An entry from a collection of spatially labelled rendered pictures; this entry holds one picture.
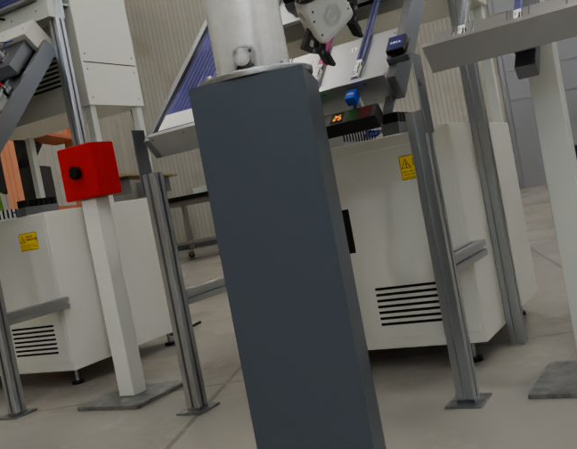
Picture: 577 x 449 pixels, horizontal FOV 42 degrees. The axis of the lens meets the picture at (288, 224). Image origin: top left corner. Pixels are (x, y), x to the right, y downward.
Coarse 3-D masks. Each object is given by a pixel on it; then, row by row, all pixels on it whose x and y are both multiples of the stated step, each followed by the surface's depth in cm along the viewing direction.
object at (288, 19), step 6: (282, 0) 213; (360, 0) 191; (366, 0) 191; (372, 0) 197; (384, 0) 194; (282, 6) 210; (360, 6) 198; (366, 6) 197; (282, 12) 208; (288, 12) 206; (294, 12) 204; (282, 18) 205; (288, 18) 204; (294, 18) 202; (288, 24) 202; (294, 24) 202
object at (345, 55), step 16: (384, 32) 175; (336, 48) 181; (352, 48) 177; (368, 48) 174; (384, 48) 170; (336, 64) 176; (352, 64) 172; (368, 64) 169; (384, 64) 166; (320, 80) 173; (336, 80) 171
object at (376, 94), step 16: (352, 80) 164; (368, 80) 162; (384, 80) 161; (336, 96) 167; (368, 96) 165; (384, 96) 164; (336, 112) 171; (176, 128) 188; (192, 128) 186; (160, 144) 193; (176, 144) 192; (192, 144) 190
